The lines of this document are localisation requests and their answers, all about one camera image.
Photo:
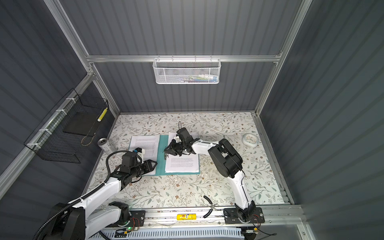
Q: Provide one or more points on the yellow marker in black basket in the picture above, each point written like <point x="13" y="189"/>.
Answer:
<point x="102" y="115"/>

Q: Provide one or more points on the teal green file folder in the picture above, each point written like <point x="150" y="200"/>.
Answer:
<point x="160" y="169"/>

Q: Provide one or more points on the yellow label on rail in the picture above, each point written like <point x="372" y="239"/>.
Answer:
<point x="184" y="217"/>

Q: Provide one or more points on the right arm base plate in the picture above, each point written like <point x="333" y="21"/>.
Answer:
<point x="238" y="216"/>

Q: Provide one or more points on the pens in white basket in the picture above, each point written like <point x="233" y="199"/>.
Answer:
<point x="210" y="79"/>

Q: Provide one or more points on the black wire mesh basket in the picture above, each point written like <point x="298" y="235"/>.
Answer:
<point x="50" y="143"/>

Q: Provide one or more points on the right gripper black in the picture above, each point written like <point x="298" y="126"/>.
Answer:
<point x="172" y="148"/>

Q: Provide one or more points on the white perforated cable tray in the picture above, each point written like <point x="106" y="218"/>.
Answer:
<point x="213" y="233"/>

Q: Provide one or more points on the black pad in basket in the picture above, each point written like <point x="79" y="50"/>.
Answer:
<point x="83" y="124"/>

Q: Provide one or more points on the white wire mesh basket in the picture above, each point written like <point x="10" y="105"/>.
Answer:
<point x="168" y="73"/>

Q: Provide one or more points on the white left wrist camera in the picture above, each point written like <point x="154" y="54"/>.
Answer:
<point x="139" y="151"/>

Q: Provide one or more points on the silver drink can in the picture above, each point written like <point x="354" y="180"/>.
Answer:
<point x="106" y="146"/>

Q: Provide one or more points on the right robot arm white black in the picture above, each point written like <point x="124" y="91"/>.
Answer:
<point x="227" y="161"/>

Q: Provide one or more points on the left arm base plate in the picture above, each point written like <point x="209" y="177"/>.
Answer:
<point x="137" y="219"/>

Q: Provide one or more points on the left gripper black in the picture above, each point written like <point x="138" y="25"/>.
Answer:
<point x="148" y="165"/>

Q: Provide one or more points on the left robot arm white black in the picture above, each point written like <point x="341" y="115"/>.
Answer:
<point x="79" y="219"/>

